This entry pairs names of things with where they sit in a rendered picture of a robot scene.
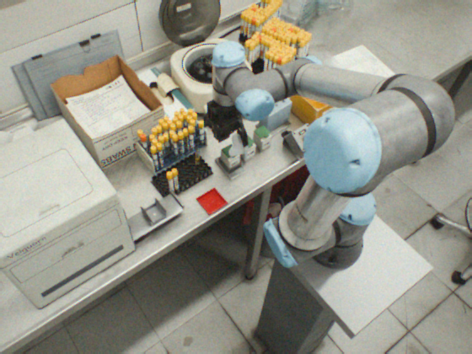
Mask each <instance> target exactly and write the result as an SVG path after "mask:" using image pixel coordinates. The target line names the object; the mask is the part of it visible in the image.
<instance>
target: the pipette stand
mask: <svg viewBox="0 0 472 354"><path fill-rule="evenodd" d="M291 108H292V101H291V100H289V99H284V100H283V101H280V102H277V106H276V103H275V106H274V109H273V110H272V112H271V113H270V115H269V116H266V117H264V119H263V120H262V121H259V123H258V124H255V127H256V128H259V127H261V126H262V125H263V126H264V127H265V128H266V129H267V130H269V131H270V132H271V136H272V137H274V136H275V135H276V134H277V133H279V132H280V131H283V130H285V129H286V128H288V127H289V126H290V125H291V123H290V122H289V116H290V113H291Z"/></svg>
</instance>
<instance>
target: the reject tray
mask: <svg viewBox="0 0 472 354"><path fill-rule="evenodd" d="M196 200H197V201H198V202H199V203H200V205H201V206H202V207H203V209H204V210H205V211H206V212H207V213H208V215H211V214H213V213H214V212H216V211H218V210H219V209H221V208H222V207H224V206H226V205H227V204H228V202H227V201H226V200H225V199H224V198H223V197H222V195H221V193H220V192H218V191H217V190H216V189H215V187H214V188H212V189H210V190H209V191H208V192H205V193H204V194H202V195H201V196H199V197H197V198H196Z"/></svg>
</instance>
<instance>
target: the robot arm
mask: <svg viewBox="0 0 472 354"><path fill-rule="evenodd" d="M244 60H245V55H244V47H243V46H242V45H240V44H239V43H238V42H236V41H233V40H225V41H222V42H221V43H219V44H217V45H216V46H215V49H214V50H213V58H212V97H213V100H211V101H209V102H208V103H207V113H206V114H204V115H203V120H204V128H205V127H207V126H208V127H209V128H210V129H212V132H213V134H214V138H215V139H216V140H218V143H220V142H222V141H224V140H226V139H228V138H230V134H232V133H234V132H235V131H237V134H236V133H235V134H233V136H232V142H233V146H232V147H231V148H230V149H229V151H228V154H229V156H231V157H234V156H237V155H240V154H242V158H243V160H244V161H245V160H246V159H247V156H248V151H249V139H248V134H247V131H246V130H245V128H244V124H243V121H242V116H241V115H240V114H242V115H243V117H245V118H246V119H247V120H248V121H251V122H257V121H262V120H263V119H264V117H266V116H269V115H270V113H271V112H272V110H273V109H274V106H275V103H276V102H280V101H283V100H284V99H287V98H290V97H292V96H293V95H299V96H302V97H304V98H307V99H311V100H315V101H319V102H321V103H323V104H326V105H330V106H334V107H337V108H338V109H335V110H332V111H330V112H329V113H327V114H325V115H322V116H321V117H320V118H319V119H317V120H316V121H314V122H313V123H312V124H311V125H310V126H309V127H308V130H307V131H306V132H305V137H304V140H303V148H304V149H305V153H304V161H305V164H306V165H307V168H308V171H309V172H310V176H309V177H308V178H307V180H306V182H305V184H304V186H303V188H302V190H301V191H300V193H299V194H298V198H297V200H295V201H291V202H290V203H289V204H287V205H286V206H285V207H283V210H282V212H281V213H280V215H279V216H277V217H276V218H273V219H270V220H269V221H267V222H265V223H264V225H263V230H264V234H265V237H266V239H267V241H268V243H269V245H270V247H271V250H272V252H273V253H274V255H275V256H276V257H277V259H278V261H279V262H280V263H281V264H282V265H284V266H285V267H286V268H289V267H292V266H295V265H297V266H298V265H299V264H300V263H301V262H303V261H305V260H307V259H308V258H313V259H315V261H316V262H318V263H319V264H321V265H322V266H324V267H329V268H334V269H345V268H347V267H349V266H351V265H353V264H354V263H355V262H357V260H358V258H359V256H360V255H361V254H362V251H363V247H364V239H363V235H364V233H365V232H366V230H367V228H368V226H369V224H370V223H371V222H372V220H373V219H374V215H375V212H376V209H377V204H376V201H375V199H374V197H373V195H372V194H371V192H372V191H373V190H374V189H375V188H376V187H378V186H379V184H380V183H381V181H382V180H384V179H385V178H386V177H387V176H388V175H389V174H390V173H392V172H394V171H396V170H398V169H400V168H402V167H404V166H406V165H408V164H412V163H414V162H415V161H418V160H419V159H421V158H424V157H426V156H428V155H431V154H432V153H434V152H436V151H437V150H438V149H439V148H440V147H442V146H443V144H444V143H445V142H446V141H447V139H448V138H449V136H450V134H451V133H452V130H453V126H454V123H455V110H454V106H453V102H452V100H451V98H450V96H449V94H448V93H447V91H446V90H445V89H444V88H443V87H441V86H440V85H439V84H438V83H436V82H434V81H432V80H429V79H427V78H423V77H419V76H416V75H411V74H402V73H399V74H395V75H393V76H391V77H381V76H377V75H373V74H369V73H365V72H354V71H351V70H346V69H342V68H338V67H327V66H324V65H323V63H322V61H321V60H318V57H316V56H306V57H300V58H298V59H296V60H295V61H294V62H289V63H286V64H283V65H280V66H279V67H275V68H272V69H271V70H269V71H266V72H260V73H258V74H256V75H254V74H253V73H252V72H251V71H250V69H249V67H248V66H247V65H246V64H245V62H244ZM206 118H207V119H208V121H209V122H208V123H206Z"/></svg>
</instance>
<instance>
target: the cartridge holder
mask: <svg viewBox="0 0 472 354"><path fill-rule="evenodd" d="M215 163H216V164H217V165H219V166H220V168H221V169H222V171H223V172H224V173H225V174H226V175H227V176H228V178H229V179H230V180H233V179H235V178H237V177H239V176H240V175H241V174H242V173H244V172H245V169H244V168H243V167H242V162H241V161H240V163H238V164H236V165H234V166H233V167H231V168H228V166H227V165H226V164H225V163H224V162H223V161H222V159H221V156H220V157H218V158H215Z"/></svg>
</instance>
